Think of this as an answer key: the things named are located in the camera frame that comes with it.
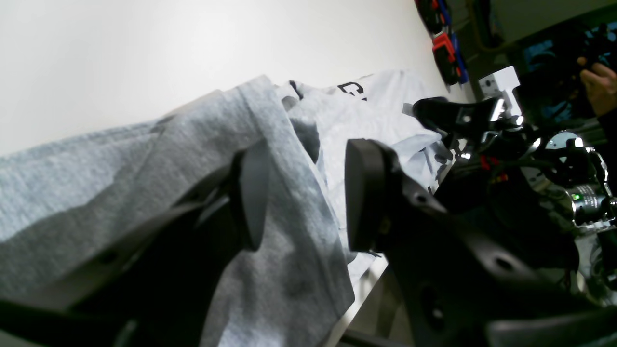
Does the top blue red clamp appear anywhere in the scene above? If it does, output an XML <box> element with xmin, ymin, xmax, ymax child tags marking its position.
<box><xmin>415</xmin><ymin>0</ymin><xmax>469</xmax><ymax>86</ymax></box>

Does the person hand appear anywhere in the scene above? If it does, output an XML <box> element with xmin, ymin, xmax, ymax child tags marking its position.
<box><xmin>577</xmin><ymin>57</ymin><xmax>617</xmax><ymax>117</ymax></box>

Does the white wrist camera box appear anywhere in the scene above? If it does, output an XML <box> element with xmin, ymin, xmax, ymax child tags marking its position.
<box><xmin>478</xmin><ymin>66</ymin><xmax>523</xmax><ymax>116</ymax></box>

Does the grey T-shirt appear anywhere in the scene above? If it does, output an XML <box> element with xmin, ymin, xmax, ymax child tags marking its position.
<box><xmin>1</xmin><ymin>70</ymin><xmax>445</xmax><ymax>347</ymax></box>

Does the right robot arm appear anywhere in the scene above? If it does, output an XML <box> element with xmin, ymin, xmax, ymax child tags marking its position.
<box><xmin>412</xmin><ymin>97</ymin><xmax>616</xmax><ymax>306</ymax></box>

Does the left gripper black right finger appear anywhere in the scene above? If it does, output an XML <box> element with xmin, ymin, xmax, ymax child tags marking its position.
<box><xmin>345</xmin><ymin>139</ymin><xmax>616</xmax><ymax>347</ymax></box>

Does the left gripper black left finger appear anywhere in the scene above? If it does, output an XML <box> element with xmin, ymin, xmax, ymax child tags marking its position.
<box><xmin>1</xmin><ymin>140</ymin><xmax>269</xmax><ymax>347</ymax></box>

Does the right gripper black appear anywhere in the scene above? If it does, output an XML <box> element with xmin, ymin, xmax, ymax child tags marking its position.
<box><xmin>412</xmin><ymin>97</ymin><xmax>524</xmax><ymax>145</ymax></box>

